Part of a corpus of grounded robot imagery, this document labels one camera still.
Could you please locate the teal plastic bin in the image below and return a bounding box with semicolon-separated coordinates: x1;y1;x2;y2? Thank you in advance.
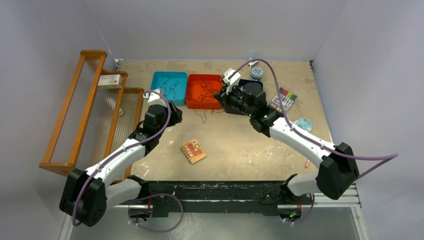
150;71;188;107

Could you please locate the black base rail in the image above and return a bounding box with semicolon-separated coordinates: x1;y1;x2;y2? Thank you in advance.
126;180;312;218

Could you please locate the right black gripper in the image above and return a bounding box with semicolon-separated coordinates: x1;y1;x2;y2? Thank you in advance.
213;81;255;118

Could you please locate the orange plastic bin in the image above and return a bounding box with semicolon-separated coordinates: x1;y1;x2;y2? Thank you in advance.
185;74;223;110

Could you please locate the white red small box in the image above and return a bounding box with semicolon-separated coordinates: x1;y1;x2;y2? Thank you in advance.
97;74;123;89

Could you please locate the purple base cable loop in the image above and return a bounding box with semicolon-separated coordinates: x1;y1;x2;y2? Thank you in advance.
127;193;185;234

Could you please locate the colour marker pack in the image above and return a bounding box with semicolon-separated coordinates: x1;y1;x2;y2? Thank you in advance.
268;87;297;113

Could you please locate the blue white tape roll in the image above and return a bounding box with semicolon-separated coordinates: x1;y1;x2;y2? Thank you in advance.
250;67;264;82

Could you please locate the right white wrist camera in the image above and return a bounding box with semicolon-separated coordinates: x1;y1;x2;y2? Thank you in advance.
221;68;241;85

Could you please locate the small grey clip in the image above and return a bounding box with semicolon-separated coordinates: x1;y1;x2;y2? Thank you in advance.
247;60;258;68

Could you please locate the dark blue plastic bin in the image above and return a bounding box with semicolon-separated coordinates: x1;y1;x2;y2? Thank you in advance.
224;79;263;115

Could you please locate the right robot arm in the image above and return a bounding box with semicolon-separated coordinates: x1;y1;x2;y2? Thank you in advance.
213;83;360;204

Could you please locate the wooden rack shelf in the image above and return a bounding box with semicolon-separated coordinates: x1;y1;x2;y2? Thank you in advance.
39;50;144;176

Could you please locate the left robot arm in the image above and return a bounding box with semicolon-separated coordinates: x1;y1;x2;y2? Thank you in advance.
59;101;183;227

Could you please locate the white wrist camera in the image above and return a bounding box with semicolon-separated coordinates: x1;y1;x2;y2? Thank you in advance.
143;88;166;107
221;68;241;85

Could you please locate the blue packaged tool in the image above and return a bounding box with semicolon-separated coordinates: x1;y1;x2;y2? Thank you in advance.
293;117;313;133

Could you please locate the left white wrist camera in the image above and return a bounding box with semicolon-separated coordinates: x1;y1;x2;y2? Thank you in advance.
143;88;166;107

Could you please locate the aluminium frame rail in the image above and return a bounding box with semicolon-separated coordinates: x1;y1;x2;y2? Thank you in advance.
112;184;362;211

